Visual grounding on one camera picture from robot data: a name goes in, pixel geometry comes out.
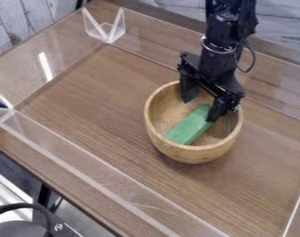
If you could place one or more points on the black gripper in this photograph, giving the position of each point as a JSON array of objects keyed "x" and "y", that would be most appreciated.
[{"x": 211, "y": 71}]

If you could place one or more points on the green rectangular block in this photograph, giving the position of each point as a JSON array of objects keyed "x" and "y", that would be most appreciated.
[{"x": 186, "y": 131}]

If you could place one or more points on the brown wooden bowl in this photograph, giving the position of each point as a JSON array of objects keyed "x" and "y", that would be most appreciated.
[{"x": 164, "y": 110}]

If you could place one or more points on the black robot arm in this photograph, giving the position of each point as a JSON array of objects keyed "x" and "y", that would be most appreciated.
[{"x": 231, "y": 22}]

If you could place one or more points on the black table leg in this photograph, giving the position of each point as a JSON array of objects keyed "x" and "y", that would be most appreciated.
[{"x": 44, "y": 195}]

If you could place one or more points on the clear acrylic tray wall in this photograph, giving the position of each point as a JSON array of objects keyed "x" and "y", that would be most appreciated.
[{"x": 73, "y": 86}]

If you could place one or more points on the grey metal base plate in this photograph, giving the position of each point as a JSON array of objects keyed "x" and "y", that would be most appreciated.
[{"x": 33, "y": 227}]

